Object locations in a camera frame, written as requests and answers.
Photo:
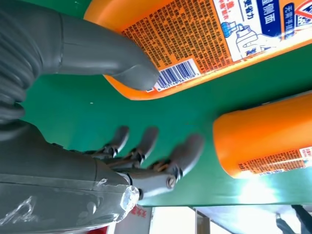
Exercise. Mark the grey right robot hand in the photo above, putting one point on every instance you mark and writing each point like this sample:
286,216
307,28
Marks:
60,187

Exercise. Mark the green table mat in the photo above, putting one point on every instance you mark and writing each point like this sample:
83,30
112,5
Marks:
97,106

